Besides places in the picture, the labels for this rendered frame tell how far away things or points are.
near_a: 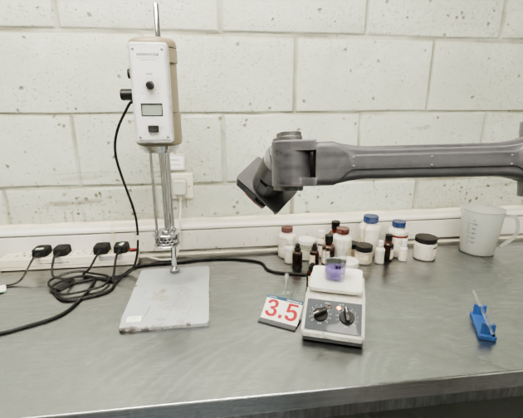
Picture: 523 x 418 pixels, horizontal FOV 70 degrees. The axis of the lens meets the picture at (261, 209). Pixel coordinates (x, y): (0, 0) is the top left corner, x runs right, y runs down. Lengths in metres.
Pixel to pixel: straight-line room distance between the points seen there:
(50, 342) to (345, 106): 1.03
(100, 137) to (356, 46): 0.83
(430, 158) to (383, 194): 0.82
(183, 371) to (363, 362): 0.34
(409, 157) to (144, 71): 0.54
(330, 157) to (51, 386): 0.63
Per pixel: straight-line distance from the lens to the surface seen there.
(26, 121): 1.32
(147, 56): 0.84
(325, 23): 1.27
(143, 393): 0.76
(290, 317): 0.89
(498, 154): 0.61
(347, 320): 0.82
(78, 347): 0.91
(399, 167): 0.56
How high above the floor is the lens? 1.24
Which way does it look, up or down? 16 degrees down
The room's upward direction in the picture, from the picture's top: straight up
